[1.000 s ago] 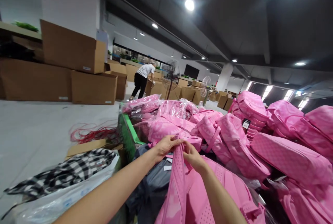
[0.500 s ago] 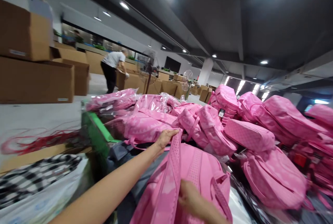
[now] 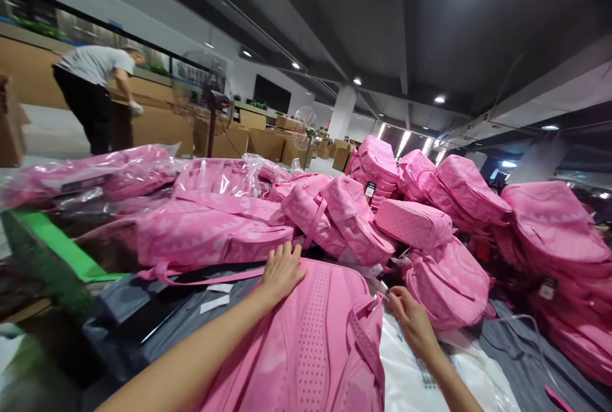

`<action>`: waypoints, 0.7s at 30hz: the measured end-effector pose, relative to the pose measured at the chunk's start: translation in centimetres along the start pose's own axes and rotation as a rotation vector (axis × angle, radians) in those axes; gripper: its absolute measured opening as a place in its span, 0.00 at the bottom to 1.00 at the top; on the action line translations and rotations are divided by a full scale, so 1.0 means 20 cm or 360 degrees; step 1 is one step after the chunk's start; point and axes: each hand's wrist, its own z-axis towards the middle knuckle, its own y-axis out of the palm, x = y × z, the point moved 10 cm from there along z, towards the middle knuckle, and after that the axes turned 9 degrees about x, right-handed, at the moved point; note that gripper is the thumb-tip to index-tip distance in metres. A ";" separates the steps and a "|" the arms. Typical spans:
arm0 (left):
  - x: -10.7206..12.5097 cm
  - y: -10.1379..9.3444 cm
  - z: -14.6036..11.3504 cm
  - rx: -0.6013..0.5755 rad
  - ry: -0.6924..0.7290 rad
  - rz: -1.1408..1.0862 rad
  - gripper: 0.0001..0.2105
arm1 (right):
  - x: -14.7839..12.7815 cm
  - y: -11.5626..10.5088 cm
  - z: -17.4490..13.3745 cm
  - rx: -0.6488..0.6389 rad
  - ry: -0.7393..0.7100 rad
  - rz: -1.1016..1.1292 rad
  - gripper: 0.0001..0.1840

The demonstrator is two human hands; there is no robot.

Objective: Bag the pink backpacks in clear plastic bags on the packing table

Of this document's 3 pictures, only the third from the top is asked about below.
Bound person's right hand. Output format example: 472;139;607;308
384;285;438;353

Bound person's left hand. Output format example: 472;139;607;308
260;239;308;300

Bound person's left fingers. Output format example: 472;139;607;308
263;239;303;270

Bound person's right fingers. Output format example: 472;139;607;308
384;285;418;323

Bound pink perforated backpack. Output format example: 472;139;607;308
198;258;389;412

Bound large pink patterned backpack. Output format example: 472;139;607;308
136;191;298;284

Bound white paper label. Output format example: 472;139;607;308
199;284;236;316

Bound white plastic bag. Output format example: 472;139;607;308
377;306;523;412

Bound pile of pink backpacks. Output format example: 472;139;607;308
265;134;612;386

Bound pink backpack in clear bag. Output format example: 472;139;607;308
0;143;184;212
171;154;293;205

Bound pale standing fan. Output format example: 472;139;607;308
286;105;320;170

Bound grey cloth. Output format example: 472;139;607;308
81;272;268;384

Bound black standing fan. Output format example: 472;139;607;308
171;49;236;160

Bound row of brown cartons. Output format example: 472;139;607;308
0;34;360;175

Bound brown carton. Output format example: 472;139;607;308
0;72;31;169

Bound black wall screen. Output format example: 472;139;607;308
252;73;293;114

